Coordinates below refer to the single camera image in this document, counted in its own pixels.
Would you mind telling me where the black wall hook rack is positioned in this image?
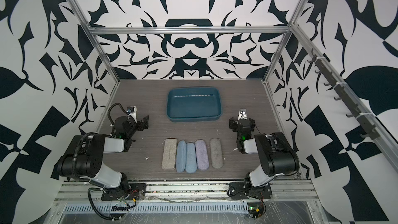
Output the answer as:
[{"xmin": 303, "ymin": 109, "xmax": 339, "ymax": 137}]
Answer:
[{"xmin": 307, "ymin": 49, "xmax": 384, "ymax": 141}]

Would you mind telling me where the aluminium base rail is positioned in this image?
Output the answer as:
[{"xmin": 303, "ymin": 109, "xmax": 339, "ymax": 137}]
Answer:
[{"xmin": 54, "ymin": 179, "xmax": 321, "ymax": 204}]

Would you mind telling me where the aluminium cage frame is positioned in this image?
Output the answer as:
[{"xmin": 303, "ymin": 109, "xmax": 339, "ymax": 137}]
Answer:
[{"xmin": 52, "ymin": 0, "xmax": 398, "ymax": 175}]

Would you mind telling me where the beige glasses case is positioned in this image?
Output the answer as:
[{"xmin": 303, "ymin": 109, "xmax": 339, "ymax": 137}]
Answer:
[{"xmin": 161, "ymin": 139, "xmax": 177, "ymax": 170}]

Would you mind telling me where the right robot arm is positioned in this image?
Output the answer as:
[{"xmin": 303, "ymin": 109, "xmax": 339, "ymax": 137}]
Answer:
[{"xmin": 227, "ymin": 117, "xmax": 300, "ymax": 200}]

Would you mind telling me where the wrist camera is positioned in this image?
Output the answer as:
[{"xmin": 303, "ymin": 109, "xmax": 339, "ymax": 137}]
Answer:
[
  {"xmin": 126, "ymin": 106, "xmax": 137, "ymax": 122},
  {"xmin": 238, "ymin": 108, "xmax": 248, "ymax": 121}
]

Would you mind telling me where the grey glasses case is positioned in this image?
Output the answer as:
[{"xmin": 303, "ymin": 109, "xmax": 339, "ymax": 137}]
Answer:
[{"xmin": 210, "ymin": 138, "xmax": 223, "ymax": 169}]

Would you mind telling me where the green circuit board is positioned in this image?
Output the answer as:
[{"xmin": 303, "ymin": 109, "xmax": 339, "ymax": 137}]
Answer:
[{"xmin": 248, "ymin": 204, "xmax": 264, "ymax": 219}]

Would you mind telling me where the purple glasses case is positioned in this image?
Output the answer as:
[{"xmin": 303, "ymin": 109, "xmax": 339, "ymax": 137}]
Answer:
[{"xmin": 195, "ymin": 140, "xmax": 209, "ymax": 171}]

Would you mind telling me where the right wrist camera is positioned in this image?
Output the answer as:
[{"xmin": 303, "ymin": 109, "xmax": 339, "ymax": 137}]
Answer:
[{"xmin": 238, "ymin": 108, "xmax": 248, "ymax": 121}]

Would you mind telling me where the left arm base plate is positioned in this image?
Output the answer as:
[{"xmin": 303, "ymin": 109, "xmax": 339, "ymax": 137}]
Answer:
[{"xmin": 101, "ymin": 183, "xmax": 147, "ymax": 201}]

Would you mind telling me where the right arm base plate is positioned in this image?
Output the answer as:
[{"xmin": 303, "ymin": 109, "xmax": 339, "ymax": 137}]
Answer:
[{"xmin": 227, "ymin": 183, "xmax": 272, "ymax": 200}]

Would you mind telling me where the white slotted cable duct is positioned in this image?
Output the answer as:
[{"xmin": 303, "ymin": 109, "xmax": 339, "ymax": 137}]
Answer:
[{"xmin": 63, "ymin": 202, "xmax": 249, "ymax": 215}]

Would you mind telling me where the teal plastic storage box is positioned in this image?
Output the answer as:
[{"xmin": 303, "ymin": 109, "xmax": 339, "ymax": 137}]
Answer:
[{"xmin": 166, "ymin": 87, "xmax": 223, "ymax": 122}]

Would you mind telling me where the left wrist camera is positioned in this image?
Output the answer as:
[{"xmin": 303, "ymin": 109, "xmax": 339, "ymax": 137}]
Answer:
[{"xmin": 126, "ymin": 106, "xmax": 137, "ymax": 122}]

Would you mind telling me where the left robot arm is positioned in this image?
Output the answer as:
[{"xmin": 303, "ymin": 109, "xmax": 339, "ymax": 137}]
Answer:
[{"xmin": 57, "ymin": 103, "xmax": 149, "ymax": 222}]

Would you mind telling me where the light blue glasses case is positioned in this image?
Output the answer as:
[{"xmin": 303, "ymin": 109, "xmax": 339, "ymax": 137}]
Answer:
[{"xmin": 176, "ymin": 140, "xmax": 187, "ymax": 173}]

